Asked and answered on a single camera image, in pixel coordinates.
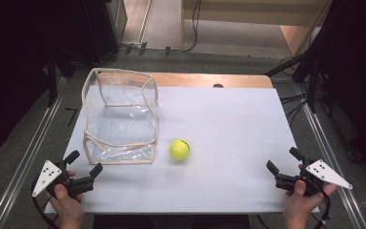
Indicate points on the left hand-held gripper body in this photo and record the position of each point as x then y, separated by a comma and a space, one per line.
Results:
47, 176

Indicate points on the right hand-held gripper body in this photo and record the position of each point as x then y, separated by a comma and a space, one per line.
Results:
325, 174

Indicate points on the clear plastic zip bag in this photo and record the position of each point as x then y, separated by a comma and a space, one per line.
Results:
120, 127

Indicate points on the yellow tennis ball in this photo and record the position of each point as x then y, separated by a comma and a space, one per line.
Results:
180, 150

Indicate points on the person's left hand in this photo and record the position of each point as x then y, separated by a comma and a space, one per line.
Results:
66, 206

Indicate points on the person's right hand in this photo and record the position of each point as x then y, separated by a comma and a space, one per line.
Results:
300, 205

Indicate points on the white board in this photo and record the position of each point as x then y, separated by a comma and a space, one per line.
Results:
228, 133

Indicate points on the black stand leg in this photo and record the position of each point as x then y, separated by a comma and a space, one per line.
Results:
51, 82

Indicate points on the black tripod stand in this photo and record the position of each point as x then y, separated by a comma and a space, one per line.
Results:
311, 73

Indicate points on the person's dark clothing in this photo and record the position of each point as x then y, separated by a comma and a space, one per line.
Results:
171, 222

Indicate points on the dark curtain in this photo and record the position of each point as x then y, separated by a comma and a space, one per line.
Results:
12, 70
355, 70

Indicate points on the wooden table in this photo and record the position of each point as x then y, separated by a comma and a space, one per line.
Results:
187, 80

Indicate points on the black cabinet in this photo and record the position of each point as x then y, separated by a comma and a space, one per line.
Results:
106, 25

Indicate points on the beige wooden furniture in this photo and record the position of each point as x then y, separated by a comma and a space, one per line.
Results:
251, 11

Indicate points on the metal floor rail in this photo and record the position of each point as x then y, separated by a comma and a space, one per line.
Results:
330, 152
28, 152

